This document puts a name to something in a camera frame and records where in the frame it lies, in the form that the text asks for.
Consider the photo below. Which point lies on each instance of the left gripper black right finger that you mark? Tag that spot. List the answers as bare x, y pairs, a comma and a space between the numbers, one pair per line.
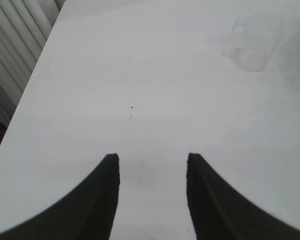
215, 212

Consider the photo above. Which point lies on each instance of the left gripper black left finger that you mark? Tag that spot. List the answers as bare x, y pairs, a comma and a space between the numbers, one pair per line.
90, 207

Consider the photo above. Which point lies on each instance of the white ribbed panel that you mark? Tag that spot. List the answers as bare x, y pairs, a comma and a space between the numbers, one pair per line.
15, 37

